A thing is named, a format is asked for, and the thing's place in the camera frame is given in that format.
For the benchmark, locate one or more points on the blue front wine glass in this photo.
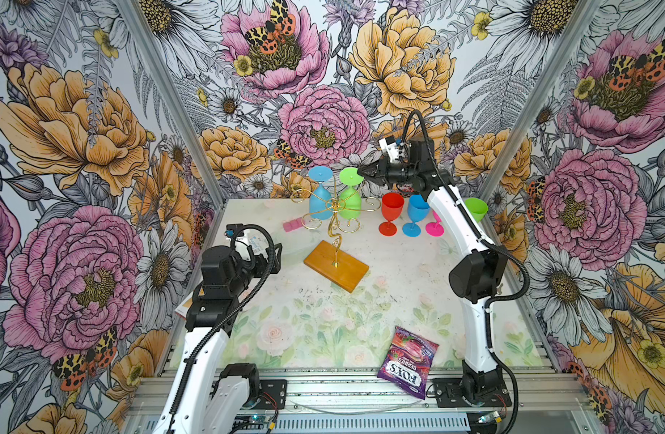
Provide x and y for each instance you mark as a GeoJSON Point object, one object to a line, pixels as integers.
{"type": "Point", "coordinates": [418, 210]}

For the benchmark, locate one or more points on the blue wine glass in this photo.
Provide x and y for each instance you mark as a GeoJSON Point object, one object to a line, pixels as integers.
{"type": "Point", "coordinates": [418, 210]}
{"type": "Point", "coordinates": [319, 207]}

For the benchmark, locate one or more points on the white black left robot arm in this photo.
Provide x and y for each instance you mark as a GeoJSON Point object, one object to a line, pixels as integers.
{"type": "Point", "coordinates": [197, 402]}

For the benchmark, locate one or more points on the gold wire wooden glass rack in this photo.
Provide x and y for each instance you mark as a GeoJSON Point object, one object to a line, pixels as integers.
{"type": "Point", "coordinates": [327, 258]}

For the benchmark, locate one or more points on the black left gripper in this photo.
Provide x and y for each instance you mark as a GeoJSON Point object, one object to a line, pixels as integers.
{"type": "Point", "coordinates": [273, 262]}

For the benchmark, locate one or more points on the red wine glass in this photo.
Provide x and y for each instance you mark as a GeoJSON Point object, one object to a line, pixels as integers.
{"type": "Point", "coordinates": [392, 205]}

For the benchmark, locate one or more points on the purple Fox's candy bag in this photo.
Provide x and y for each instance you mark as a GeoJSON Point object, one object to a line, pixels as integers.
{"type": "Point", "coordinates": [408, 362]}

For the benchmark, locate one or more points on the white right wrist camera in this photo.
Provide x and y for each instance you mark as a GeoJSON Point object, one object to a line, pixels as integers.
{"type": "Point", "coordinates": [394, 151]}

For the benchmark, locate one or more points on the red white small box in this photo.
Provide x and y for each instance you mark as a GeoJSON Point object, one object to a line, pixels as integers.
{"type": "Point", "coordinates": [183, 308]}

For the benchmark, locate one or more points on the aluminium front frame rail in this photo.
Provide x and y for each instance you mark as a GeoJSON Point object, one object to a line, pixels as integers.
{"type": "Point", "coordinates": [356, 401]}

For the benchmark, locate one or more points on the pink wine glass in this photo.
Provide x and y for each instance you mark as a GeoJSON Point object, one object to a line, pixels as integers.
{"type": "Point", "coordinates": [435, 228]}

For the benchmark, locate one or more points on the blue rear wine glass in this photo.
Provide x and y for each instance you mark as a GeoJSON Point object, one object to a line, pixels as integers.
{"type": "Point", "coordinates": [319, 207]}

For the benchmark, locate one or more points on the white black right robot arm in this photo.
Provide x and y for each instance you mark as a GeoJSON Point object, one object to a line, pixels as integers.
{"type": "Point", "coordinates": [475, 278]}

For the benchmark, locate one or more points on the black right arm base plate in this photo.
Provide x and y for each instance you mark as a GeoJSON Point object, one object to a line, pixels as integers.
{"type": "Point", "coordinates": [469, 393]}

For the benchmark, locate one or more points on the green wine glass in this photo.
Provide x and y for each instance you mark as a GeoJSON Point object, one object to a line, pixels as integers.
{"type": "Point", "coordinates": [350, 197]}
{"type": "Point", "coordinates": [477, 208]}

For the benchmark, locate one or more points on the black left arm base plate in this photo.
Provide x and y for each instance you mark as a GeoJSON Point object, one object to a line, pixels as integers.
{"type": "Point", "coordinates": [272, 395]}

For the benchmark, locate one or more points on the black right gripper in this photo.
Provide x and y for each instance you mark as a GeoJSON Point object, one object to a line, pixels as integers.
{"type": "Point", "coordinates": [382, 165]}

